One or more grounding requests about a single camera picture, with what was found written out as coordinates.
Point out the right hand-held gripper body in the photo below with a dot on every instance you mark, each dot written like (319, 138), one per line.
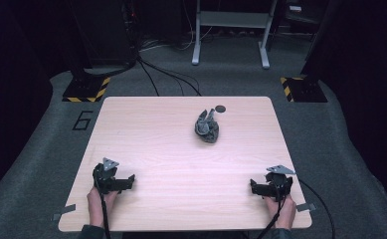
(279, 186)

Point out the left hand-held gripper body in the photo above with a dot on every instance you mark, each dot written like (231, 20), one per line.
(106, 179)

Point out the grey towel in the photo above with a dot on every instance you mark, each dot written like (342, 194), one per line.
(207, 127)

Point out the person's right hand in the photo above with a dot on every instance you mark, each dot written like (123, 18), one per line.
(285, 212)

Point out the person's left hand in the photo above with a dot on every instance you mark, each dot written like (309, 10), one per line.
(96, 207)

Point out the grey tape strip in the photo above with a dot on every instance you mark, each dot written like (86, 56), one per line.
(306, 207)
(64, 211)

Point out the dark round table disc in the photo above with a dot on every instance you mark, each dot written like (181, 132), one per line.
(220, 109)

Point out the black stand with striped base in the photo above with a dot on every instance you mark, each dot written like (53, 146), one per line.
(88, 87)
(305, 89)

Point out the white metal stand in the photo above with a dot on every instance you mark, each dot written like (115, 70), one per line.
(231, 19)

